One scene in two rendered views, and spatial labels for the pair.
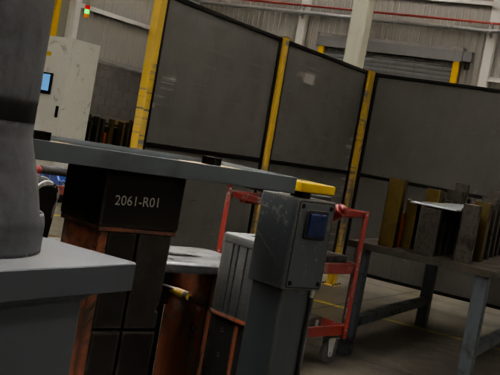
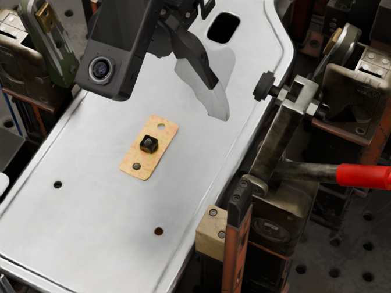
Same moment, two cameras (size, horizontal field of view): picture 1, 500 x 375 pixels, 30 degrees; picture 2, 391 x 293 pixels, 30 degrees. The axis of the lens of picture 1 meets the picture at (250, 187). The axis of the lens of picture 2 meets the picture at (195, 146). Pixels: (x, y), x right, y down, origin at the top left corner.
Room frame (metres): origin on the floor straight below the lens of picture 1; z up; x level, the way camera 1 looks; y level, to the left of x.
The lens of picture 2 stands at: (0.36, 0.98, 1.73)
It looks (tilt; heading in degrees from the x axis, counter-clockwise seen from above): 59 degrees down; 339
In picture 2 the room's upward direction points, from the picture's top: 1 degrees counter-clockwise
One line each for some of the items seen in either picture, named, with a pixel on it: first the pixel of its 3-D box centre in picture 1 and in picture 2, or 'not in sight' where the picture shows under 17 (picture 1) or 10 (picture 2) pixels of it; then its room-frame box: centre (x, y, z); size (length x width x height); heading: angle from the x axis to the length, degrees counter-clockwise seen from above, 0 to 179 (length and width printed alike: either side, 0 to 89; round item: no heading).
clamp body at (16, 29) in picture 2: not in sight; (46, 107); (0.97, 0.97, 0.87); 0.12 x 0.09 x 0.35; 41
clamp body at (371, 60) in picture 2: not in sight; (341, 145); (0.75, 0.62, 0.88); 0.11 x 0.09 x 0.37; 41
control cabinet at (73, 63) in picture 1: (51, 100); not in sight; (11.66, 2.63, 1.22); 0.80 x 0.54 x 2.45; 62
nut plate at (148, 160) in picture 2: not in sight; (149, 145); (0.78, 0.87, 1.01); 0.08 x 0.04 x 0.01; 131
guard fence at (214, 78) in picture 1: (264, 167); not in sight; (7.10, -0.08, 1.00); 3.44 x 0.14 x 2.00; 151
